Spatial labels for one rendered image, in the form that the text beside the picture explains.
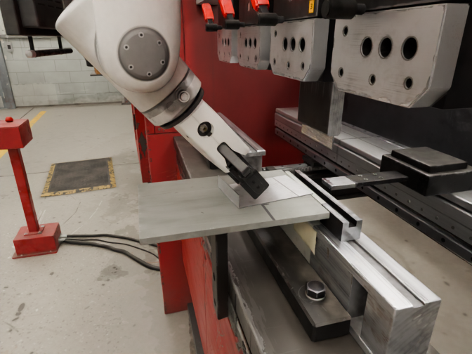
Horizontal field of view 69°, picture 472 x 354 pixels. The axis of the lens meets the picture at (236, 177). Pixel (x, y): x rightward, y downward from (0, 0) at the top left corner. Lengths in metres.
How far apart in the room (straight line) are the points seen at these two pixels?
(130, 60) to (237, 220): 0.25
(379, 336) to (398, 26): 0.32
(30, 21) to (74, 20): 1.14
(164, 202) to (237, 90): 0.92
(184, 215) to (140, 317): 1.36
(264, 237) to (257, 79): 0.89
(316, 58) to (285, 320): 0.35
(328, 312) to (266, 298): 0.10
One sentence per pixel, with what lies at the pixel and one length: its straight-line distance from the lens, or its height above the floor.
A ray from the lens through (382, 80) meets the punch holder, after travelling 0.35.
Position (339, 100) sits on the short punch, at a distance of 0.51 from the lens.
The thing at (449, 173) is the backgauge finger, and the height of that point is 1.02.
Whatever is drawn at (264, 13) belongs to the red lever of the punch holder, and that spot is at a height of 1.26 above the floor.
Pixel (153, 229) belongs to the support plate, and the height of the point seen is 1.00.
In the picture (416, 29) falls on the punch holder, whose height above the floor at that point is 1.24.
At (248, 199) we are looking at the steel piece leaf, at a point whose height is 1.00.
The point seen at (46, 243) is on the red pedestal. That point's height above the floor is 0.07.
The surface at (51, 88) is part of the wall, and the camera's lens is 7.73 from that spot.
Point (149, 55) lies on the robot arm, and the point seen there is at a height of 1.22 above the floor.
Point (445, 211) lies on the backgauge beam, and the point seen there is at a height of 0.95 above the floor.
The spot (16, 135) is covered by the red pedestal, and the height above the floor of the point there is 0.75.
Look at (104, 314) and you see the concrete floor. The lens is 1.89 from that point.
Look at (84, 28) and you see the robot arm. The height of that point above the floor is 1.24.
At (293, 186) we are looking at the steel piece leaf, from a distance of 0.58.
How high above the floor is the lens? 1.23
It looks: 22 degrees down
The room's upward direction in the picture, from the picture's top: straight up
